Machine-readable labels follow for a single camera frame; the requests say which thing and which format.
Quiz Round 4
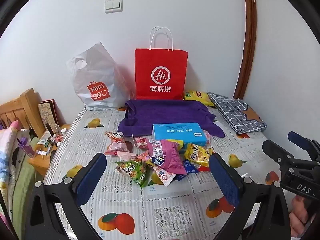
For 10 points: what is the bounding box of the brown wooden door frame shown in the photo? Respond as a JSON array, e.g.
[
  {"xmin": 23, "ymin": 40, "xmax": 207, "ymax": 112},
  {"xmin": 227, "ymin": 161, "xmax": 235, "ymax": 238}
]
[{"xmin": 231, "ymin": 0, "xmax": 257, "ymax": 99}]

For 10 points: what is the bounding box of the pastel plush pillow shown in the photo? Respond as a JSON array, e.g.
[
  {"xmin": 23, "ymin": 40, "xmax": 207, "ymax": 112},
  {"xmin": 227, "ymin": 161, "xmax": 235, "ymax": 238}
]
[{"xmin": 0, "ymin": 119, "xmax": 21, "ymax": 195}]

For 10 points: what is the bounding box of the grey checked folded cloth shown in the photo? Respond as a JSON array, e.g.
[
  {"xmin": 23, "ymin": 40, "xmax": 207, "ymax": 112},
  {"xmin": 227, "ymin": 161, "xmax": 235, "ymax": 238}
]
[{"xmin": 207, "ymin": 92, "xmax": 268, "ymax": 133}]

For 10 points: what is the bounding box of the wooden nightstand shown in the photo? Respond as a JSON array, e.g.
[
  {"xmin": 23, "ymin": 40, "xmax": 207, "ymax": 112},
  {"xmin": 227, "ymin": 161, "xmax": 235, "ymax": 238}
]
[{"xmin": 27, "ymin": 124, "xmax": 72, "ymax": 176}]

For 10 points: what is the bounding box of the blue snack packet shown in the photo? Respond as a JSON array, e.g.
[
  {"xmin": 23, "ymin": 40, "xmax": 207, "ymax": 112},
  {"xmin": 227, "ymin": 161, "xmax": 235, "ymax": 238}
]
[{"xmin": 172, "ymin": 159, "xmax": 200, "ymax": 181}]

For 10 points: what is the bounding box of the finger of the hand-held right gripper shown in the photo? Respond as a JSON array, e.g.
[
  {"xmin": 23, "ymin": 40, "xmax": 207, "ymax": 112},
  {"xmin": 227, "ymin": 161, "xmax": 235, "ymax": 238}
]
[
  {"xmin": 262, "ymin": 139, "xmax": 320, "ymax": 172},
  {"xmin": 287, "ymin": 131, "xmax": 320, "ymax": 160}
]

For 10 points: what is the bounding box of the yellow chip bag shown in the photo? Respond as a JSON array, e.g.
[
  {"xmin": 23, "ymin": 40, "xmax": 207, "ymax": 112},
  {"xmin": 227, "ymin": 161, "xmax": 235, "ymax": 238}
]
[{"xmin": 184, "ymin": 91, "xmax": 215, "ymax": 107}]

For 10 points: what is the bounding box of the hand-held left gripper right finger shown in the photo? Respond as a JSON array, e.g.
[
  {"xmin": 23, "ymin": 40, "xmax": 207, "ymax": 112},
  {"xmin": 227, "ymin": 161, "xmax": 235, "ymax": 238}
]
[{"xmin": 209, "ymin": 153, "xmax": 293, "ymax": 240}]

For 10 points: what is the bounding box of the green blanket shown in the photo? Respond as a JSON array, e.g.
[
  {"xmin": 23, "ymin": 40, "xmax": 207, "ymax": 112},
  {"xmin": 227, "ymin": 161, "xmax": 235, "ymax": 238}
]
[{"xmin": 0, "ymin": 152, "xmax": 48, "ymax": 233}]

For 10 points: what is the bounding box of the blue tissue pack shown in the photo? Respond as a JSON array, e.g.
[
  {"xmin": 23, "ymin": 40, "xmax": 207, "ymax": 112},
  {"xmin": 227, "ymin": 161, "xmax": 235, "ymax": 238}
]
[{"xmin": 152, "ymin": 123, "xmax": 210, "ymax": 146}]

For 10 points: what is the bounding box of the white light switch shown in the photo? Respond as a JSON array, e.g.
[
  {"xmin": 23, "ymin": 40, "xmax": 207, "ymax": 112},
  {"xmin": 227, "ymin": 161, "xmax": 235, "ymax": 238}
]
[{"xmin": 104, "ymin": 0, "xmax": 123, "ymax": 14}]

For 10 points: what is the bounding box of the purple bottle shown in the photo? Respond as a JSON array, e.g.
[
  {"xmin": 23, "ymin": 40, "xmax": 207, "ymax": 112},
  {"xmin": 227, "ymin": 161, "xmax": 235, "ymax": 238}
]
[{"xmin": 17, "ymin": 137, "xmax": 35, "ymax": 158}]

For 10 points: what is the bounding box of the yellow snack packet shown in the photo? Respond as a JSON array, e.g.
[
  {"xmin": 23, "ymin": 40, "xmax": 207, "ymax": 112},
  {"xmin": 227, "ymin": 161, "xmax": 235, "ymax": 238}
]
[{"xmin": 184, "ymin": 143, "xmax": 214, "ymax": 168}]

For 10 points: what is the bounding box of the wooden headboard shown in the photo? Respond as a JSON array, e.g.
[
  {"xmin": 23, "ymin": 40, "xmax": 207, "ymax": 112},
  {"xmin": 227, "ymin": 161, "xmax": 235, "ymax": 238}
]
[{"xmin": 0, "ymin": 88, "xmax": 45, "ymax": 135}]

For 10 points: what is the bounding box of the large pink snack packet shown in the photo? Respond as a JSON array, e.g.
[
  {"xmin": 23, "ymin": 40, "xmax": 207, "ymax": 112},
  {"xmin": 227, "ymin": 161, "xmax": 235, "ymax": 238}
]
[{"xmin": 146, "ymin": 139, "xmax": 188, "ymax": 175}]

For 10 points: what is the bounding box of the white plastic shopping bag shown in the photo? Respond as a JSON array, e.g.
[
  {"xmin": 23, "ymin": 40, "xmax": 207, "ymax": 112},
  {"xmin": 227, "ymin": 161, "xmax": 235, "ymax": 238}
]
[{"xmin": 66, "ymin": 41, "xmax": 130, "ymax": 112}]

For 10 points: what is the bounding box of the green snack packet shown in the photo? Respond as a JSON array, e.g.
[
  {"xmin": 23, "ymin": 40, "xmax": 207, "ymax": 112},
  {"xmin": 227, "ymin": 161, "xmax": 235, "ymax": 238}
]
[{"xmin": 115, "ymin": 160, "xmax": 150, "ymax": 188}]

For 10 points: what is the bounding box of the person's right hand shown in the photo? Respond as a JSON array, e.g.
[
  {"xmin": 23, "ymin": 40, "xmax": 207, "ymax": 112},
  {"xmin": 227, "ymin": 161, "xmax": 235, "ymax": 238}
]
[{"xmin": 289, "ymin": 195, "xmax": 316, "ymax": 238}]

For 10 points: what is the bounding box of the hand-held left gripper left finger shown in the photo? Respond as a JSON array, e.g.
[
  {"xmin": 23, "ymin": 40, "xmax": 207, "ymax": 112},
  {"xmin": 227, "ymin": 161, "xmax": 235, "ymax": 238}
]
[{"xmin": 24, "ymin": 152, "xmax": 108, "ymax": 240}]

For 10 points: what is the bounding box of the long pink lollipop packet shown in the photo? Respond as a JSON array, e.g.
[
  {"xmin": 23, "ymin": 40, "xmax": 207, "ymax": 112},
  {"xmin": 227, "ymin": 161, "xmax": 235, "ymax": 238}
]
[{"xmin": 136, "ymin": 152, "xmax": 176, "ymax": 187}]

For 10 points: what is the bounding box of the white panda snack packet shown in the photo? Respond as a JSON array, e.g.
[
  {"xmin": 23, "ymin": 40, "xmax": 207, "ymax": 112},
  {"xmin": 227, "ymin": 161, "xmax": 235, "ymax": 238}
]
[{"xmin": 104, "ymin": 131, "xmax": 134, "ymax": 155}]

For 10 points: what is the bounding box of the red paper bag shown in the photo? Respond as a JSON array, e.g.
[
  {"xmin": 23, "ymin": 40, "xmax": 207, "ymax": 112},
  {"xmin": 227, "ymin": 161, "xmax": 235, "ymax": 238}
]
[{"xmin": 134, "ymin": 26, "xmax": 188, "ymax": 101}]

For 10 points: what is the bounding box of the purple towel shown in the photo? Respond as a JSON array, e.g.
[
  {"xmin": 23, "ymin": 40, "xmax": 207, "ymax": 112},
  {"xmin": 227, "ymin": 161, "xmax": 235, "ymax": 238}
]
[{"xmin": 117, "ymin": 99, "xmax": 225, "ymax": 138}]

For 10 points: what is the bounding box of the white cosmetic tube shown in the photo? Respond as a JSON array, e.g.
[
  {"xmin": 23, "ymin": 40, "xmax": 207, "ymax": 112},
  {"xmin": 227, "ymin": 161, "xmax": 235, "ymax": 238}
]
[{"xmin": 37, "ymin": 131, "xmax": 52, "ymax": 146}]

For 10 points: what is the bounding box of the patterned book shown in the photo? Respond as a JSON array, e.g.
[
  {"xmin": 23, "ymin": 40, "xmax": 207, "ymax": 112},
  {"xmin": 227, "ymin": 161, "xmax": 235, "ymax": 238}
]
[{"xmin": 38, "ymin": 99, "xmax": 62, "ymax": 136}]

